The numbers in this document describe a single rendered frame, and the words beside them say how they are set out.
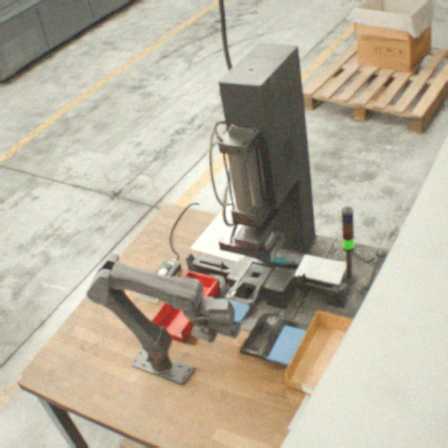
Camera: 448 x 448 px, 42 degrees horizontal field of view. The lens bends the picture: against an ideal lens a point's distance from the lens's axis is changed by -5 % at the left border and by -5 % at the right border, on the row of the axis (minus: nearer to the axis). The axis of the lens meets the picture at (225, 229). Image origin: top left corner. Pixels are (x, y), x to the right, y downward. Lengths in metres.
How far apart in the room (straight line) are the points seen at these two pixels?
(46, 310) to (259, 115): 2.26
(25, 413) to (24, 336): 0.54
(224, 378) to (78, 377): 0.47
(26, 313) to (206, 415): 2.06
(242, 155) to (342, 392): 0.95
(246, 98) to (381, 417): 1.06
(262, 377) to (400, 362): 1.01
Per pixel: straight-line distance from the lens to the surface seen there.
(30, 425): 3.13
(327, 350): 1.86
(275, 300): 1.97
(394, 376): 0.84
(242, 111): 1.68
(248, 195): 1.74
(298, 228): 2.09
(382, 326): 0.90
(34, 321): 3.58
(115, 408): 1.87
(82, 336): 2.09
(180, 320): 2.02
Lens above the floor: 2.37
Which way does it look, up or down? 39 degrees down
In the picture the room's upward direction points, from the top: 11 degrees counter-clockwise
